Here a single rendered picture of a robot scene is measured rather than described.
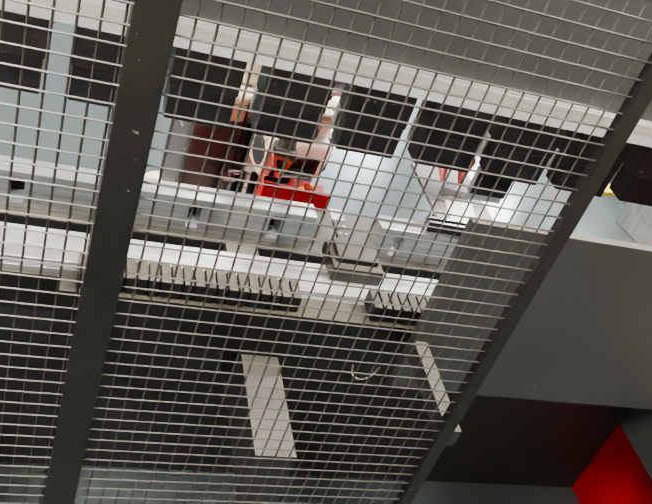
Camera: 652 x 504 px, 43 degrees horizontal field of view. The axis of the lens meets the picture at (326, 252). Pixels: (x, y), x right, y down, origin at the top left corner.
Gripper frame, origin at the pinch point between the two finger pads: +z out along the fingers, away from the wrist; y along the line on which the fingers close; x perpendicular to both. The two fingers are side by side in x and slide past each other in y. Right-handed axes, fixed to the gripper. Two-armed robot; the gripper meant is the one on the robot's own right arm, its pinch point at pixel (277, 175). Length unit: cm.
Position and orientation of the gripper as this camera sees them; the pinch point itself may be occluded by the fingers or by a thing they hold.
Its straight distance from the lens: 249.6
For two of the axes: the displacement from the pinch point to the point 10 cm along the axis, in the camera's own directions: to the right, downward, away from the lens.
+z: -3.0, 8.9, 3.5
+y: 1.2, 3.9, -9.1
